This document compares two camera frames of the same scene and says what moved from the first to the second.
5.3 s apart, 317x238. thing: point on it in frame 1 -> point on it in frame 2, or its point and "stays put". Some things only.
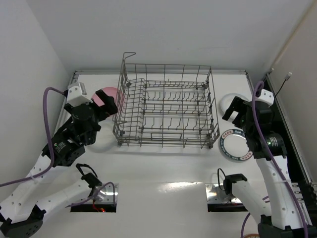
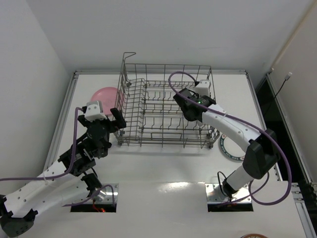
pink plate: [110, 91] stays put
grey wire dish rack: [166, 106] stays put
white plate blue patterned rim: [234, 144] stays put
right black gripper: [240, 112] -> [182, 102]
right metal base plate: [215, 193] stays put
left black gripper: [99, 109] -> [99, 122]
